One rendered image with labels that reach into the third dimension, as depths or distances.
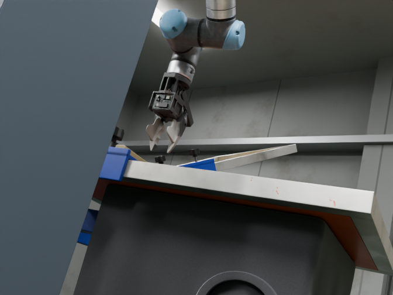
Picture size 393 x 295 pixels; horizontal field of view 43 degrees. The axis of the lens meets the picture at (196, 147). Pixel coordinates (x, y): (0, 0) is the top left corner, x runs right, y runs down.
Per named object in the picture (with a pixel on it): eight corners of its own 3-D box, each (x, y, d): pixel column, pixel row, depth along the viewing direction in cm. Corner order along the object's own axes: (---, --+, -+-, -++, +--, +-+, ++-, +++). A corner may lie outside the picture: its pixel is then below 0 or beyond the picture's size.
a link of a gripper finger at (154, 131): (135, 141, 135) (150, 112, 137) (145, 150, 140) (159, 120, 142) (144, 144, 133) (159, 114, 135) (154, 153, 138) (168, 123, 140)
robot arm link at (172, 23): (200, 7, 129) (210, 31, 139) (161, 5, 133) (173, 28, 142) (192, 33, 127) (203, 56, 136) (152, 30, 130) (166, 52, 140)
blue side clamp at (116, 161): (131, 188, 105) (141, 157, 107) (119, 180, 101) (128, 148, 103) (27, 171, 119) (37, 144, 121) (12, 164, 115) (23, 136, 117)
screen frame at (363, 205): (395, 276, 128) (397, 261, 129) (371, 213, 80) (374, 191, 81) (140, 225, 165) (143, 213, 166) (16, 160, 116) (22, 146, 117)
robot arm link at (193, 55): (175, 23, 143) (183, 40, 151) (164, 57, 140) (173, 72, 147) (200, 26, 140) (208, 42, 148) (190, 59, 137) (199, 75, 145)
